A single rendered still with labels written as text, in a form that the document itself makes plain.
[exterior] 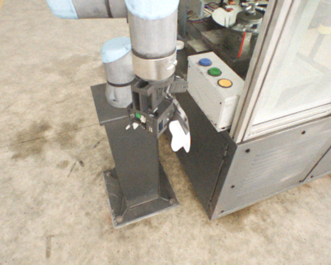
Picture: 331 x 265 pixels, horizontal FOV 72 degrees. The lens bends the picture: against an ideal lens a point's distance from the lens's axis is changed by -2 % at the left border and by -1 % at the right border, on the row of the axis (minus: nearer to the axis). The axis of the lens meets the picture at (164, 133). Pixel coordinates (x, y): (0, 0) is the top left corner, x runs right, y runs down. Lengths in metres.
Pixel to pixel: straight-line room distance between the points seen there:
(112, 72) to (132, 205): 0.88
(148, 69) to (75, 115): 1.78
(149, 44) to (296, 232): 1.42
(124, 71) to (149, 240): 0.94
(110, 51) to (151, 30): 0.48
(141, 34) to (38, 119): 1.92
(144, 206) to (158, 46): 1.21
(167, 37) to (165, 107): 0.14
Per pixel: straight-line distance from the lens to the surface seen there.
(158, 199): 1.49
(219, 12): 1.23
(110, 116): 0.90
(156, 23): 0.35
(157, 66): 0.38
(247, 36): 1.21
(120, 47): 0.83
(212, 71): 0.83
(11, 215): 1.73
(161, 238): 1.41
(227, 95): 0.75
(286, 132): 0.93
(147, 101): 0.44
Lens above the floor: 1.34
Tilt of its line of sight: 47 degrees down
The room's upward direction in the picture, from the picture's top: straight up
